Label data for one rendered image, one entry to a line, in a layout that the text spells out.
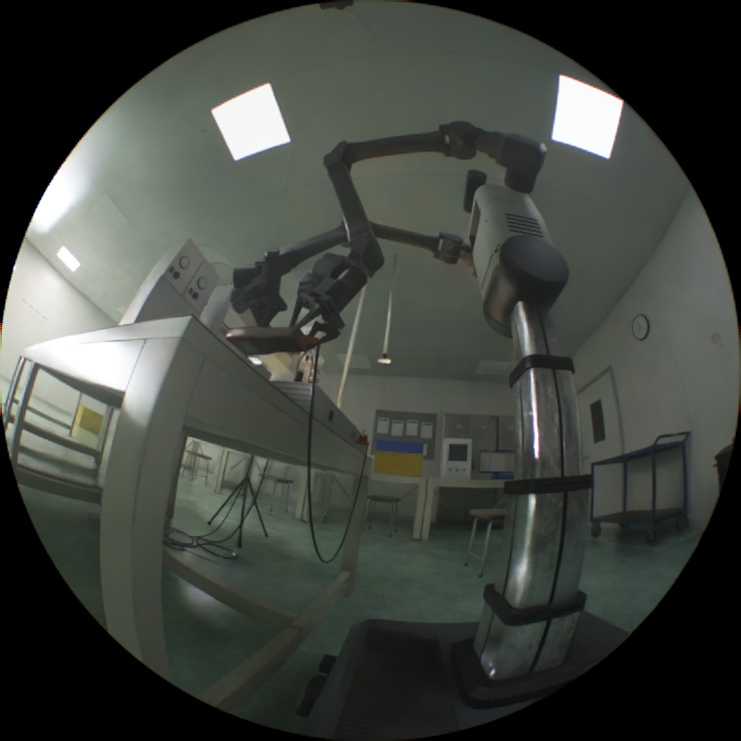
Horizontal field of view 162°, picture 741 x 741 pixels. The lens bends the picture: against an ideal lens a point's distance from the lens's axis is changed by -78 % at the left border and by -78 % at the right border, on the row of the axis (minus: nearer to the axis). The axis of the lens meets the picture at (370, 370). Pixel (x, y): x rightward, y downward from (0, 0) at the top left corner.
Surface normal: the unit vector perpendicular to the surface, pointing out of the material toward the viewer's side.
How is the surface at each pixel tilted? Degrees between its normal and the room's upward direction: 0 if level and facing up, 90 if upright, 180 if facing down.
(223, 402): 90
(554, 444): 90
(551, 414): 90
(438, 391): 90
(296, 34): 180
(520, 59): 180
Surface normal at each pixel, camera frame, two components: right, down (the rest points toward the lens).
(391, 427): -0.16, -0.43
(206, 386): 0.98, 0.05
